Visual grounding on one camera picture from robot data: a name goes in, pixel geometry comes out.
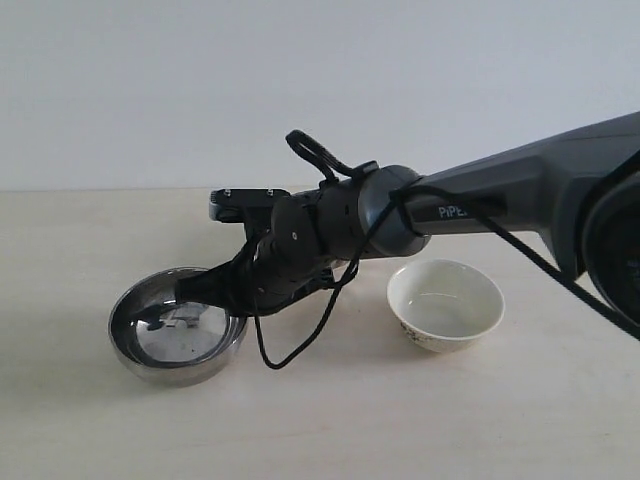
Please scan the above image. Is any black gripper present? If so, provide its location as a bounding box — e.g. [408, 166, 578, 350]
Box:
[174, 186, 365, 316]

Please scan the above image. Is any white ceramic floral bowl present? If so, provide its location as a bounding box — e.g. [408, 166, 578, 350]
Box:
[386, 259, 506, 354]

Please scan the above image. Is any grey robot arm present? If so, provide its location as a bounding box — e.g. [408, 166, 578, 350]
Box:
[174, 113, 639, 329]

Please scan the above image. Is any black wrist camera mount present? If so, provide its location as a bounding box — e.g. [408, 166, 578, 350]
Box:
[209, 188, 291, 224]

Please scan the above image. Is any large stainless steel bowl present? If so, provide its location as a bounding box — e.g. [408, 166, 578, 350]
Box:
[108, 266, 248, 388]

